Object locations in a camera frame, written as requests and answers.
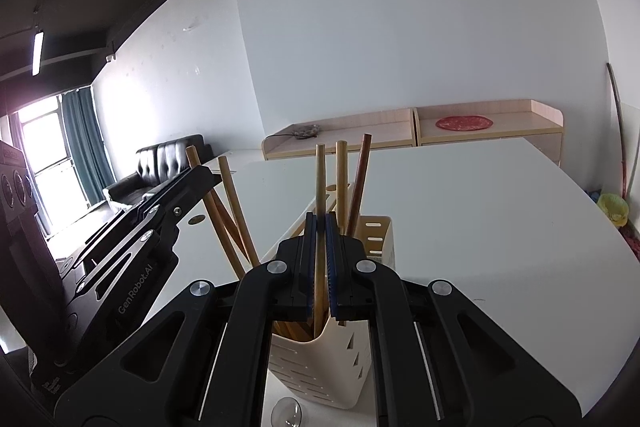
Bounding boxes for black leather sofa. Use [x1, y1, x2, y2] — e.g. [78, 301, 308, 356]
[102, 134, 216, 212]

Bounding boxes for broom stick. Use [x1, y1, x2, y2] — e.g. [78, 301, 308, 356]
[606, 63, 640, 258]

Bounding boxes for long ceiling light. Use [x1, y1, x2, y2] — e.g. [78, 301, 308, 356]
[31, 31, 45, 76]

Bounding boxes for cream plastic utensil holder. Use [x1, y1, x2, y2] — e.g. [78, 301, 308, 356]
[267, 183, 396, 410]

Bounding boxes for clear plastic spoon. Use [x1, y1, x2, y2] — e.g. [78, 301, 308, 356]
[270, 397, 303, 427]

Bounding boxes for teal curtain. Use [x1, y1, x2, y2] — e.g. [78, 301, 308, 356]
[61, 86, 107, 208]

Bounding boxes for window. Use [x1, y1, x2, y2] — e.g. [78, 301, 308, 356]
[10, 94, 81, 238]

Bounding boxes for yellow green plastic item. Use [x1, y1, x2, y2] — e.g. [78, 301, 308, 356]
[597, 192, 630, 228]

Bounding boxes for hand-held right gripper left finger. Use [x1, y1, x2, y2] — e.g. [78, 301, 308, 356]
[54, 212, 321, 427]

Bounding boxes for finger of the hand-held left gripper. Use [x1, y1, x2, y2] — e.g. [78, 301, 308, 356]
[75, 202, 181, 303]
[82, 164, 222, 265]

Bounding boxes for dark brown wooden chopstick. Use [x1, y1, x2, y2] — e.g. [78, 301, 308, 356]
[345, 133, 373, 238]

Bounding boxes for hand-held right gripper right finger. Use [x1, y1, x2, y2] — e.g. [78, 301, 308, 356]
[325, 213, 583, 427]

